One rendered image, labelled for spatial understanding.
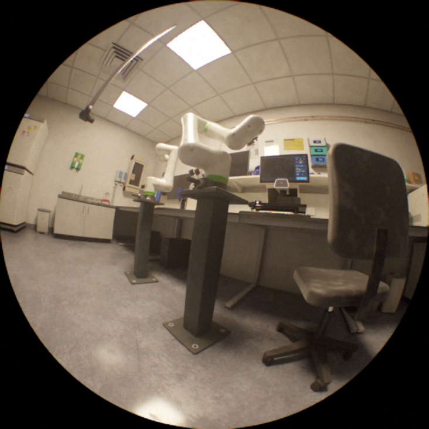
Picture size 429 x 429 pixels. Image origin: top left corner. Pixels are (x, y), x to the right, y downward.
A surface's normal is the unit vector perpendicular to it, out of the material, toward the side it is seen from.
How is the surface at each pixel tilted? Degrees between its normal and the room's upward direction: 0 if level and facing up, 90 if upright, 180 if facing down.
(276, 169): 93
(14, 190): 90
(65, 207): 90
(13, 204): 90
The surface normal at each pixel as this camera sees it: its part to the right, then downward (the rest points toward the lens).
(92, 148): 0.82, 0.06
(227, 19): -0.13, 0.99
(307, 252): -0.56, -0.15
